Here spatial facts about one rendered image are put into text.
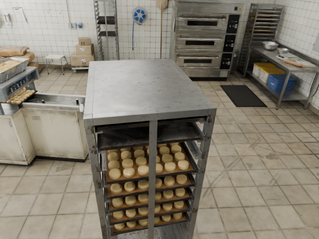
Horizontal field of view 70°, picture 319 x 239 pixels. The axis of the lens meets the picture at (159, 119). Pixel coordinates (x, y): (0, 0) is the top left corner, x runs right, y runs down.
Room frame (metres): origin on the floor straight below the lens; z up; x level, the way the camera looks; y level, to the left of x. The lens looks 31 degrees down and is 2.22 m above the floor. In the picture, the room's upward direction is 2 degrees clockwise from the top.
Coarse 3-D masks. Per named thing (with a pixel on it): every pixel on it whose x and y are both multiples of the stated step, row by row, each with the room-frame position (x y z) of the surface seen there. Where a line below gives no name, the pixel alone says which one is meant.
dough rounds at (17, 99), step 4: (20, 92) 2.68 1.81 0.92; (24, 92) 2.69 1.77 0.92; (28, 92) 2.69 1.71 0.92; (32, 92) 2.73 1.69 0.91; (12, 96) 2.57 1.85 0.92; (16, 96) 2.57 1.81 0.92; (20, 96) 2.57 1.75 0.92; (24, 96) 2.58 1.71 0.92; (28, 96) 2.62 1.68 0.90; (12, 100) 2.49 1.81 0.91; (16, 100) 2.48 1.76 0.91; (20, 100) 2.48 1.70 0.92
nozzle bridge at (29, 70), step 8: (24, 72) 2.74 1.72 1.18; (32, 72) 2.91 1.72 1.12; (8, 80) 2.46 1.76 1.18; (16, 80) 2.49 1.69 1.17; (24, 80) 2.75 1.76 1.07; (32, 80) 2.83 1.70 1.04; (0, 88) 2.24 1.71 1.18; (8, 88) 2.43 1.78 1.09; (16, 88) 2.53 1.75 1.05; (32, 88) 2.92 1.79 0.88; (0, 96) 2.24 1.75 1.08; (8, 96) 2.33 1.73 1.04; (0, 104) 2.27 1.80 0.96; (0, 112) 2.24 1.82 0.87
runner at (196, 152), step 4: (188, 144) 0.84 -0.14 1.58; (192, 144) 0.85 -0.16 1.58; (196, 144) 0.81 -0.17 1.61; (192, 148) 0.81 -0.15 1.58; (196, 148) 0.80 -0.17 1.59; (192, 152) 0.79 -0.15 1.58; (196, 152) 0.79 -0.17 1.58; (200, 152) 0.76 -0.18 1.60; (196, 156) 0.76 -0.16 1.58; (200, 156) 0.75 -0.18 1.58
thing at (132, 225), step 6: (162, 216) 0.77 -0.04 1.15; (168, 216) 0.77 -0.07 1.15; (174, 216) 0.78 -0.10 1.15; (180, 216) 0.78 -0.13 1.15; (126, 222) 0.74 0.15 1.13; (132, 222) 0.73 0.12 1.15; (138, 222) 0.74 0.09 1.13; (144, 222) 0.73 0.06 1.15; (156, 222) 0.74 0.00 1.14; (162, 222) 0.75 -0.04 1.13; (114, 228) 0.71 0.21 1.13; (120, 228) 0.70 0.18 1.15; (126, 228) 0.71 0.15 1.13; (132, 228) 0.71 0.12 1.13
